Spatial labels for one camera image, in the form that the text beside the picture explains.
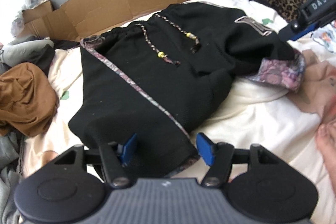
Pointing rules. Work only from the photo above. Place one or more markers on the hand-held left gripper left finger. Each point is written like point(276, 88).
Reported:
point(130, 148)

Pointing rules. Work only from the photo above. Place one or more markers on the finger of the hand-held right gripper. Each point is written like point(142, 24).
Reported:
point(291, 33)

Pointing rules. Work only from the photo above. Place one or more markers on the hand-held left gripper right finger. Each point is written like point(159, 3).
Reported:
point(206, 148)

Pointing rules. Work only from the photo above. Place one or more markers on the black shorts bear print trim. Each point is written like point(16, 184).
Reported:
point(157, 82)

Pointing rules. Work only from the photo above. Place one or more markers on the cream printed bedsheet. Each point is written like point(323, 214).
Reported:
point(262, 119)

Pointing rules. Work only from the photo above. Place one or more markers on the brown garment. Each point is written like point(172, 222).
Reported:
point(26, 98)

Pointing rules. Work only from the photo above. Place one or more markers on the person's foot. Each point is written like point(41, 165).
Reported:
point(326, 145)

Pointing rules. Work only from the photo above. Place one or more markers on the black garment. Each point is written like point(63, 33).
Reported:
point(55, 52)

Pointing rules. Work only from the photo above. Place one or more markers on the grey-blue sweatshirt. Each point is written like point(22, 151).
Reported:
point(8, 161)

